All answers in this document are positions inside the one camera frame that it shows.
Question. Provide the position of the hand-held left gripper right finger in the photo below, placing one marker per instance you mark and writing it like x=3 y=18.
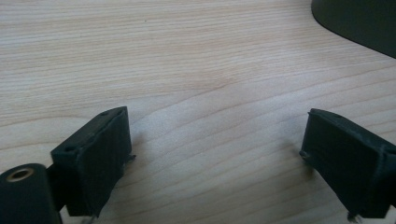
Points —
x=348 y=168

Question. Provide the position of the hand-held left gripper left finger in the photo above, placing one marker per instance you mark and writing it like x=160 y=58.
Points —
x=93 y=161

